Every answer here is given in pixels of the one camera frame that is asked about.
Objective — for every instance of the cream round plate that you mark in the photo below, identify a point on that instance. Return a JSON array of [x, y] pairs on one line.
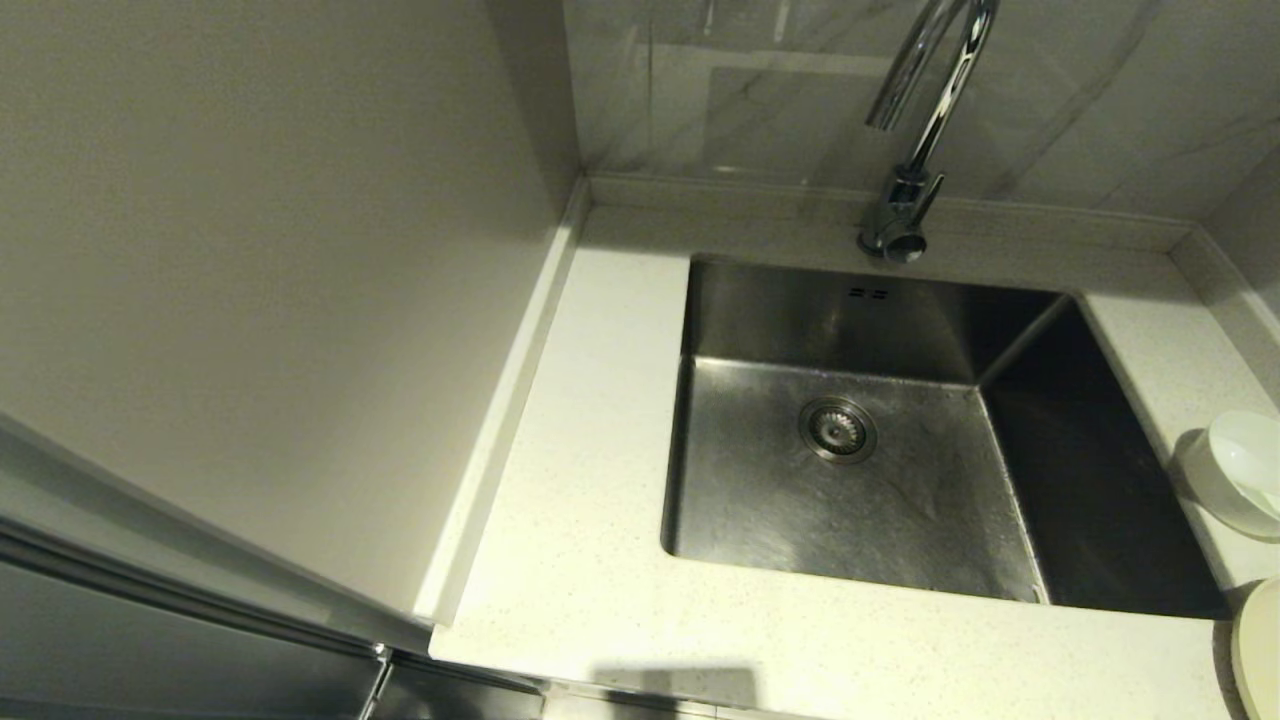
[[1262, 650]]

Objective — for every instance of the stainless steel sink basin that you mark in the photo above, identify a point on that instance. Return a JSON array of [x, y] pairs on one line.
[[900, 520]]

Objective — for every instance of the round metal drain strainer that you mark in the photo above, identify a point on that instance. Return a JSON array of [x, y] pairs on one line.
[[838, 430]]

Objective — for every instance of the chrome gooseneck faucet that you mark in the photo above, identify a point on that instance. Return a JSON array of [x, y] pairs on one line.
[[905, 215]]

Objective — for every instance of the grey metal cabinet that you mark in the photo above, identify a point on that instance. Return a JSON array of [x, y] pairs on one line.
[[150, 640]]

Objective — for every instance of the white round bowl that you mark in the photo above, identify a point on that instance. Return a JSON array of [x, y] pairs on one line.
[[1225, 490]]

